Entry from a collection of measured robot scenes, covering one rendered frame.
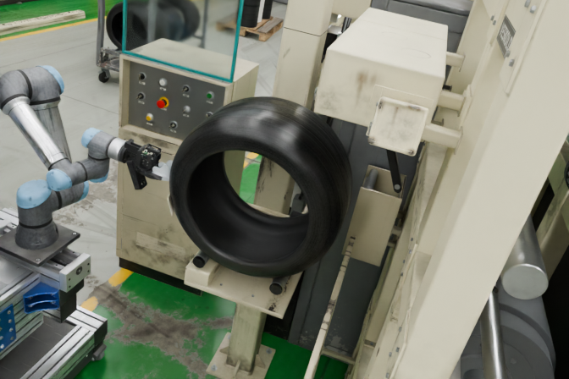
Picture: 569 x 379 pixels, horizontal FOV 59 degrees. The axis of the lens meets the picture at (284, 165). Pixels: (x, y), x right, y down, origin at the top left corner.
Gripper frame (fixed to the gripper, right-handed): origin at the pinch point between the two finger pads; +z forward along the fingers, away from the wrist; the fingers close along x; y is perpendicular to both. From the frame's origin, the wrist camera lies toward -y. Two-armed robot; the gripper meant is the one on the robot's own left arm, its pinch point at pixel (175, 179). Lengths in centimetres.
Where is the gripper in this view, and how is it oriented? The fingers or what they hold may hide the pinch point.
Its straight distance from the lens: 177.6
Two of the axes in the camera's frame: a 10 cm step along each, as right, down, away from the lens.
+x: 2.9, -4.1, 8.7
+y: 2.8, -8.3, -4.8
